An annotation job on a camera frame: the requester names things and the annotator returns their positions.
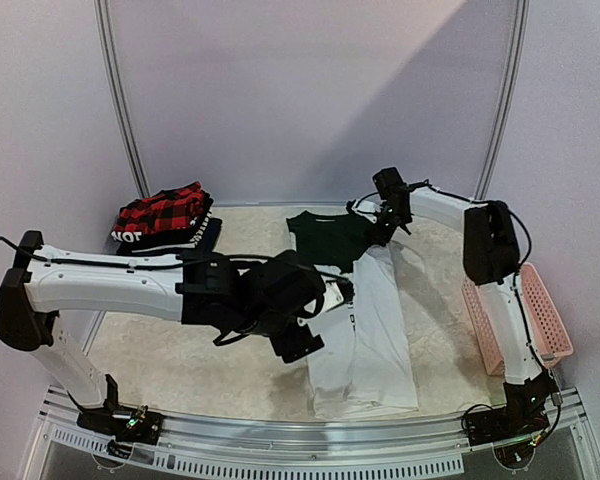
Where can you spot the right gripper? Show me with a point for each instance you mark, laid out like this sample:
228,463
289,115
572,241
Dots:
380,232

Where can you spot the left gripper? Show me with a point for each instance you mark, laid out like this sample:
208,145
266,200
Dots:
297,348

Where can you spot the dark green garment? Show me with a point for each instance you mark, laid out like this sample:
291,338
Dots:
330,240

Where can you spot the white cloth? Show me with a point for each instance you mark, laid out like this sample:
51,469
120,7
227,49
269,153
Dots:
364,369

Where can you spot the red black plaid shirt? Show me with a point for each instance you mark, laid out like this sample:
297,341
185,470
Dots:
192,192

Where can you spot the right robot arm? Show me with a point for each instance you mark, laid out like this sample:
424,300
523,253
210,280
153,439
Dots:
492,261

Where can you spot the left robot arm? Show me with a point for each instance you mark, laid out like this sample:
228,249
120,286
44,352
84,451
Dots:
239,295

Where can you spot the pink plastic laundry basket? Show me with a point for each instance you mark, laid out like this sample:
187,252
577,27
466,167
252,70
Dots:
551,337

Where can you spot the folded navy blue garment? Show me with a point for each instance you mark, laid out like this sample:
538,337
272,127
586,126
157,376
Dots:
210,235

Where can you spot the folded black garment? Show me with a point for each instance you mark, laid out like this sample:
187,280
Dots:
200,225

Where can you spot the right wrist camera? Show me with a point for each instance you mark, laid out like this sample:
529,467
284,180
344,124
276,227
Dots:
364,208

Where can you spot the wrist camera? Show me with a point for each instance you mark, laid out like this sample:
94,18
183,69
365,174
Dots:
338,292
364,208

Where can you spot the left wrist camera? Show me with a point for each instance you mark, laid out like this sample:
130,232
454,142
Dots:
338,292

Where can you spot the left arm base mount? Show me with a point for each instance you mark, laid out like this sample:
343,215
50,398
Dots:
124,424

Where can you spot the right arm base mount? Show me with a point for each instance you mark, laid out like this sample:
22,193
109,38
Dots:
483,424

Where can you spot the aluminium front rail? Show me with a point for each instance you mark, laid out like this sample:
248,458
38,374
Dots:
199,447

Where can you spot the right aluminium corner post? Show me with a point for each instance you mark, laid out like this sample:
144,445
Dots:
506,95

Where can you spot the aluminium corner post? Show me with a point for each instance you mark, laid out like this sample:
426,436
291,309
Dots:
113,74
506,95

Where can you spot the left aluminium corner post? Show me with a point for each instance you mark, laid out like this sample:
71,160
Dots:
113,74

